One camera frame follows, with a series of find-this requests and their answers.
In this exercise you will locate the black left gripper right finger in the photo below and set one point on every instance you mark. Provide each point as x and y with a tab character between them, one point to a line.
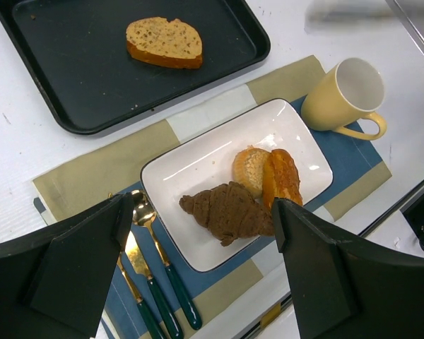
344	286

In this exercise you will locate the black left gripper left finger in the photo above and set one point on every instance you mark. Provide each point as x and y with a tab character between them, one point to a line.
54	281

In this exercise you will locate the orange glazed bread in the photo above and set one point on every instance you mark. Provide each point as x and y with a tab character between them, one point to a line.
280	178

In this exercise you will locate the brown chocolate croissant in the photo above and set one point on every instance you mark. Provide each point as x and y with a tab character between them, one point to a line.
229	212

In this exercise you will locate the round muffin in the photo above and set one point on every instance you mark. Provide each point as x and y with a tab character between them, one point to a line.
247	169

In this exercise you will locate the sliced bread piece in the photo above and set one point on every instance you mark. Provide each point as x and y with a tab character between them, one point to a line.
167	43

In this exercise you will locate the blue beige placemat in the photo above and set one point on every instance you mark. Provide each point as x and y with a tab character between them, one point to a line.
236	295

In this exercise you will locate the white rectangular plate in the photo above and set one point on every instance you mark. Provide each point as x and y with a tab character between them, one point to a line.
206	161

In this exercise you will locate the yellow mug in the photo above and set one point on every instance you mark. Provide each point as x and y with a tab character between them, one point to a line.
350	91

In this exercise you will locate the black baking tray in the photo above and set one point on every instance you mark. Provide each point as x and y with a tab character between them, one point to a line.
76	53

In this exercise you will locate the gold knife green handle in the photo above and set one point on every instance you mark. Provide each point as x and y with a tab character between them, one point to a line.
138	262

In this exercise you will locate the gold fork green handle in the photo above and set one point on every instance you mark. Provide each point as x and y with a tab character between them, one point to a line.
152	325

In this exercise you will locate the gold spoon green handle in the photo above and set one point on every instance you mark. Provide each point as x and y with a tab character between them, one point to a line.
143	216

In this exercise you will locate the aluminium rail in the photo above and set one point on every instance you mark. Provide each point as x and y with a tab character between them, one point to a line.
411	15

